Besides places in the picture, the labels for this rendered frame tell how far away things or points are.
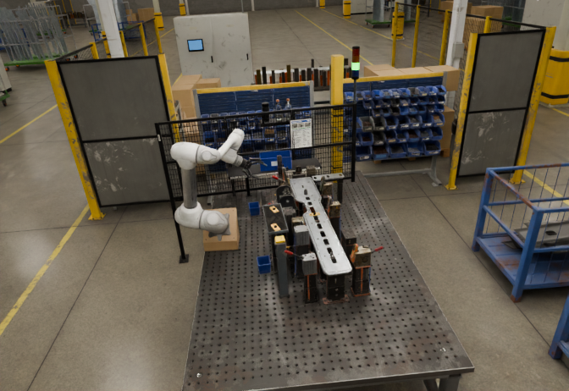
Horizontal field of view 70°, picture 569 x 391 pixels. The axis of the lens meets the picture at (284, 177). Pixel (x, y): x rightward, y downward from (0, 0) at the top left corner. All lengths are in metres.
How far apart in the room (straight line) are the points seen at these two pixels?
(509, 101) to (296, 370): 4.34
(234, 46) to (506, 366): 7.94
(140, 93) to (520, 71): 4.47
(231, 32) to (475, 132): 5.83
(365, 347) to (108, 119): 3.82
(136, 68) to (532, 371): 4.59
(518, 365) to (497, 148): 3.08
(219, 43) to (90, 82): 4.93
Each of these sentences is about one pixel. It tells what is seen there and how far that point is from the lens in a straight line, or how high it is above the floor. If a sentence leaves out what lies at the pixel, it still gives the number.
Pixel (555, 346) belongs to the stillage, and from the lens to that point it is 3.82.
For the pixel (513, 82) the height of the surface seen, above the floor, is 1.39.
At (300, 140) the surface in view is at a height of 1.23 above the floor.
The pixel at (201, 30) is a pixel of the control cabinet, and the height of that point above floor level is 1.73.
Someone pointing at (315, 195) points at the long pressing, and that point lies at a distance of 3.45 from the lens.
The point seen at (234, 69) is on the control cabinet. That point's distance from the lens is 9.67.
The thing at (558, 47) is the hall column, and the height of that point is 1.14.
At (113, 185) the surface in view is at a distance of 5.53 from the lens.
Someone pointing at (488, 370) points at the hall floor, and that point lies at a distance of 3.64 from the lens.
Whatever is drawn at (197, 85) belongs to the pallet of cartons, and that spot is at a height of 1.02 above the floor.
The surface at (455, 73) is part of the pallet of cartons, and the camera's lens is 6.47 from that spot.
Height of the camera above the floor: 2.68
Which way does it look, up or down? 26 degrees down
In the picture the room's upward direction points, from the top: 3 degrees counter-clockwise
